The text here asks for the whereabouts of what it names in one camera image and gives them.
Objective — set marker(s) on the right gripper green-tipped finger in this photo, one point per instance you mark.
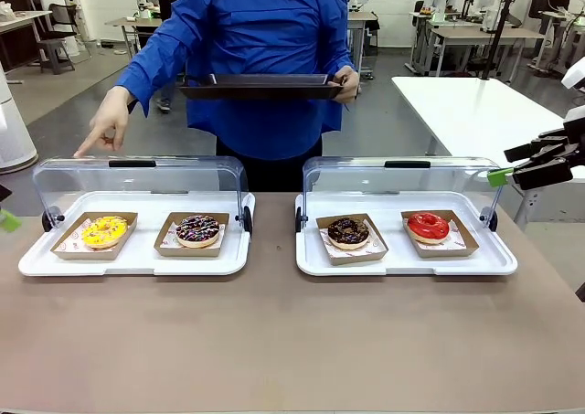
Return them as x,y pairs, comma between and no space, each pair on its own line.
544,174
544,145

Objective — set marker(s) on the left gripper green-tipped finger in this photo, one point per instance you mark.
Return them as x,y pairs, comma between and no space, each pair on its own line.
8,219
3,194

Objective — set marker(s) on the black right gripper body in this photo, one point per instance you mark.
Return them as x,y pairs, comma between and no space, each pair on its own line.
579,156

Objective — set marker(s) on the yellow frosted donut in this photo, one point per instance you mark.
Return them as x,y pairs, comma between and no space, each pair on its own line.
68,249

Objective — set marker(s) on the yellow sprinkled donut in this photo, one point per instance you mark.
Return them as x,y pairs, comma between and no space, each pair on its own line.
91,236

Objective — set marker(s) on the chocolate sprinkled donut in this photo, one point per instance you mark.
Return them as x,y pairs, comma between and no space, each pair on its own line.
336,238

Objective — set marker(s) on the black serving tray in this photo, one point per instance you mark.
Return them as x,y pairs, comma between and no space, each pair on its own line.
256,93

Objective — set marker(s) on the person's left forearm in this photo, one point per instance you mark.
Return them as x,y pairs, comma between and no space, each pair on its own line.
345,53

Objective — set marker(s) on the person's right forearm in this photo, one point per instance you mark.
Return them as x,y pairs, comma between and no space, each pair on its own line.
141,71

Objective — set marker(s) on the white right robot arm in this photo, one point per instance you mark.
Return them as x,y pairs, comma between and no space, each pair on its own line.
577,73

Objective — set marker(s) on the printed paper donut liner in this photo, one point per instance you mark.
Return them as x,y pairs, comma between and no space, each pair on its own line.
375,247
457,238
75,240
170,240

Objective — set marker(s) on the brown cardboard donut box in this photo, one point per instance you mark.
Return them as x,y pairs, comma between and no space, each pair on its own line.
461,249

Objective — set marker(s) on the red glazed donut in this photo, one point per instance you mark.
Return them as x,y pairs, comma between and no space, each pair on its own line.
416,231

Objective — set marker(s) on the chocolate sprinkle donut left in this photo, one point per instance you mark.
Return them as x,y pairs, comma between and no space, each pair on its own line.
164,248

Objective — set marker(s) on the chocolate donut with white drizzle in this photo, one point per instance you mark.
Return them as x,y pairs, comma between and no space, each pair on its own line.
185,238

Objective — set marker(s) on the wood-top table behind person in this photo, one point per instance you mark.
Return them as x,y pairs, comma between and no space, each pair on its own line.
363,16

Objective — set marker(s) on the person in blue shirt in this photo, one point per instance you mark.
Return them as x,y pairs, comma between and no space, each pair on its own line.
265,44

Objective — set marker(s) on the person's right hand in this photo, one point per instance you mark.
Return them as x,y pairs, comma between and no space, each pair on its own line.
112,112

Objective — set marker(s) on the person's left hand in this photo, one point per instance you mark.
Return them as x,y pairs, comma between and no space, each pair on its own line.
349,85

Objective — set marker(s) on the black tripod pole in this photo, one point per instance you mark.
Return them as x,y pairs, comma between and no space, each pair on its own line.
500,30

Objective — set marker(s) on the wood-top table with white legs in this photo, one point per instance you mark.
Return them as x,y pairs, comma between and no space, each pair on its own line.
480,34

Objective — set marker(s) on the clear display lid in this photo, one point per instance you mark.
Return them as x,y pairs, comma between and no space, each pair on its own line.
411,178
137,176

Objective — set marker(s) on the white display tray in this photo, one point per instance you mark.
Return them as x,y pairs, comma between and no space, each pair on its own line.
137,263
402,263

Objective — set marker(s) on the wood-top side table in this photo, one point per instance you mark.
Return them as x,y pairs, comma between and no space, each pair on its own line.
23,17

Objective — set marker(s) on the white plastic bag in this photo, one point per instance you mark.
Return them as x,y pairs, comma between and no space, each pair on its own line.
7,11

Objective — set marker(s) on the black office chair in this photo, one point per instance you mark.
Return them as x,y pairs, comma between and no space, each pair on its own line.
59,16

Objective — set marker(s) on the wood-top table with grey legs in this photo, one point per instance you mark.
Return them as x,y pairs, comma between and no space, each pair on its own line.
128,22

